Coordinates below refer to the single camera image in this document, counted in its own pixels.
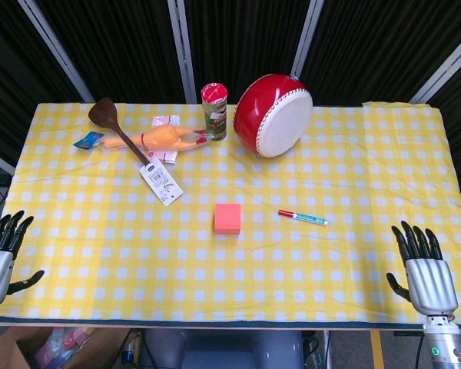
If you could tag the green Pringles can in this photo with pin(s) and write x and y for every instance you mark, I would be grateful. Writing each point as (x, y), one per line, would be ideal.
(215, 115)

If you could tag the white spatula label card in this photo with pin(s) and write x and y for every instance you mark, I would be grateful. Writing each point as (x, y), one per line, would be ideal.
(162, 183)

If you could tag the colourful plastic packets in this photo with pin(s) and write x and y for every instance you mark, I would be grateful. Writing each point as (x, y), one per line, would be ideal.
(61, 344)

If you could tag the red white drum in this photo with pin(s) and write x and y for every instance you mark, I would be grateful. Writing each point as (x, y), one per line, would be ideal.
(284, 123)

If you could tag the white red packaging card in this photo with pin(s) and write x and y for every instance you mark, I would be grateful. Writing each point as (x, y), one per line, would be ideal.
(165, 155)

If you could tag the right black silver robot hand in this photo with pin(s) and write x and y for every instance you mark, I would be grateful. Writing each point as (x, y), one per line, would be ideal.
(430, 280)

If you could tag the pink cube block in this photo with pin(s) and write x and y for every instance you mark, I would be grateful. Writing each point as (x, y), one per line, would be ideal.
(227, 217)

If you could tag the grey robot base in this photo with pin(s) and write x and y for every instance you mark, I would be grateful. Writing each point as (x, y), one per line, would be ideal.
(223, 350)

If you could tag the red and teal marker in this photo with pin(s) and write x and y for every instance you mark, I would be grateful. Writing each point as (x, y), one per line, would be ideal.
(303, 218)

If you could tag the yellow white checkered tablecloth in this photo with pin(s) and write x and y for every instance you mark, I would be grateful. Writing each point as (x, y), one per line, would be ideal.
(292, 269)

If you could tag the blue hang tag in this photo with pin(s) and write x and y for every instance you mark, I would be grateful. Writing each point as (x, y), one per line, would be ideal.
(87, 140)

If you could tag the dark wooden spatula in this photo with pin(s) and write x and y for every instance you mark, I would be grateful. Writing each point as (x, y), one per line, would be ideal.
(103, 113)

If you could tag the orange rubber chicken toy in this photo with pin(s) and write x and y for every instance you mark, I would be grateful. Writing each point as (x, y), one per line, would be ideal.
(161, 136)

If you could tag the brown cardboard box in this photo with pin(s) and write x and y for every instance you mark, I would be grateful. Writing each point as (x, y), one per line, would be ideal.
(7, 350)

